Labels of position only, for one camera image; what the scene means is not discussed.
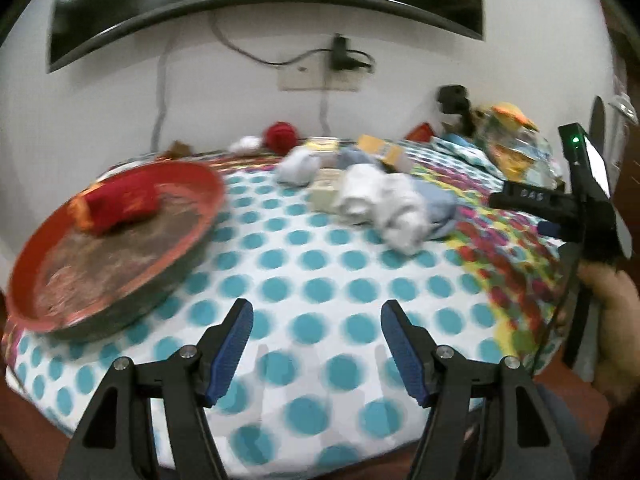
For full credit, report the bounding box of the light blue sock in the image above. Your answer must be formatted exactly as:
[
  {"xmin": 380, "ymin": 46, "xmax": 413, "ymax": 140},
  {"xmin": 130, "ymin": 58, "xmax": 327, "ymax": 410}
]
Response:
[
  {"xmin": 335, "ymin": 146, "xmax": 378, "ymax": 170},
  {"xmin": 413, "ymin": 179, "xmax": 459, "ymax": 240}
]

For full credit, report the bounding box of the yellow toothpaste box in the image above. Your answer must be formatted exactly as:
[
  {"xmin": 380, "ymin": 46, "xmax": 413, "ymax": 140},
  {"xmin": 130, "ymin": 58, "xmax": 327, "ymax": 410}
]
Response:
[
  {"xmin": 356, "ymin": 134, "xmax": 413, "ymax": 174},
  {"xmin": 308, "ymin": 168, "xmax": 344, "ymax": 214}
]

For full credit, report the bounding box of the person's right hand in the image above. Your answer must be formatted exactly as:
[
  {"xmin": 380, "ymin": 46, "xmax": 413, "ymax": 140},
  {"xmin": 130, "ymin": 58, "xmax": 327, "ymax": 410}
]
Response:
[{"xmin": 577, "ymin": 260, "xmax": 639, "ymax": 406}]

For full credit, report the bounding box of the clear plastic bag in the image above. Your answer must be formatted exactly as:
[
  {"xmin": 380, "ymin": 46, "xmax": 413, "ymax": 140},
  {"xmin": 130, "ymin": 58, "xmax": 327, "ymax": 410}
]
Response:
[{"xmin": 474, "ymin": 127, "xmax": 564, "ymax": 190}]

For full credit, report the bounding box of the red round tray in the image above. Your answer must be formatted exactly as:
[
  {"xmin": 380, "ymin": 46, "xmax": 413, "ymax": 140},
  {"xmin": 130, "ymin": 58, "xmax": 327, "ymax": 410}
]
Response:
[{"xmin": 6, "ymin": 162, "xmax": 224, "ymax": 341}]

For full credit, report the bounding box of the red orange plush toy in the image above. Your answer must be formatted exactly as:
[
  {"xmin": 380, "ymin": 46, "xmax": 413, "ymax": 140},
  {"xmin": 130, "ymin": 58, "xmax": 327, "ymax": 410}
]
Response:
[{"xmin": 67, "ymin": 176, "xmax": 160, "ymax": 236}]

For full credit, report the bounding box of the polka dot bed sheet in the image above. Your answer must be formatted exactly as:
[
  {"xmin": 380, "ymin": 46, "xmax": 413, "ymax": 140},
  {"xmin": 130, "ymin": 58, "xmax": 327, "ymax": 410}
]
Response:
[{"xmin": 6, "ymin": 143, "xmax": 559, "ymax": 479}]

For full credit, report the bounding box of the black power adapter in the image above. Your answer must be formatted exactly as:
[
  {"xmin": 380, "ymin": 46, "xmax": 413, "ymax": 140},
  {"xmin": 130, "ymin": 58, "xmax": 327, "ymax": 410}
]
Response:
[{"xmin": 329, "ymin": 34, "xmax": 350, "ymax": 72}]

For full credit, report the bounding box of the red knitted sock ball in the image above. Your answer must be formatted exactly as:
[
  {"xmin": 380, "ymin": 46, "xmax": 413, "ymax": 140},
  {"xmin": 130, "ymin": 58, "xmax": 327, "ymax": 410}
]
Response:
[{"xmin": 262, "ymin": 122, "xmax": 299, "ymax": 156}]

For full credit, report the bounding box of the small white sock ball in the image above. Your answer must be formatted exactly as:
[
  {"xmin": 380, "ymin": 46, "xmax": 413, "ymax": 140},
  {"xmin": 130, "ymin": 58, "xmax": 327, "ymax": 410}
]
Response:
[{"xmin": 229, "ymin": 136, "xmax": 262, "ymax": 156}]

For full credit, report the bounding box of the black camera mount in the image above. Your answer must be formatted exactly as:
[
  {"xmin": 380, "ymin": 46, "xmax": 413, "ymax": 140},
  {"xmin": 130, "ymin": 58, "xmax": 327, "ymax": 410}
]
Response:
[{"xmin": 436, "ymin": 84, "xmax": 475, "ymax": 138}]

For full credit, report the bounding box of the red packet by wall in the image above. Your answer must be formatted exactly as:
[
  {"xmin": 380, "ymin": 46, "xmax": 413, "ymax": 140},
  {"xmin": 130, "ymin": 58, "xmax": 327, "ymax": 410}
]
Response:
[{"xmin": 405, "ymin": 122, "xmax": 435, "ymax": 143}]

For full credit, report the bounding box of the black power cable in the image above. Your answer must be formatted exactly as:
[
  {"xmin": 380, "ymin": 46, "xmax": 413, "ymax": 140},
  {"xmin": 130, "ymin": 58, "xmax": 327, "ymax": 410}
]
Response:
[{"xmin": 209, "ymin": 8, "xmax": 377, "ymax": 74}]

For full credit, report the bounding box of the white wall socket plate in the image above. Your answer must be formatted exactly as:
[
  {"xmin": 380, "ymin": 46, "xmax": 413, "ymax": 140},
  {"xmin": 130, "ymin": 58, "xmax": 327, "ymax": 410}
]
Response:
[{"xmin": 277, "ymin": 53, "xmax": 369, "ymax": 92}]

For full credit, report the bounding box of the grey wall cable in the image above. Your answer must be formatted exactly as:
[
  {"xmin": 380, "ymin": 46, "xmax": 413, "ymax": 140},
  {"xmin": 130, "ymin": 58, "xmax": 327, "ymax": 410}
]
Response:
[{"xmin": 150, "ymin": 34, "xmax": 177, "ymax": 154}]

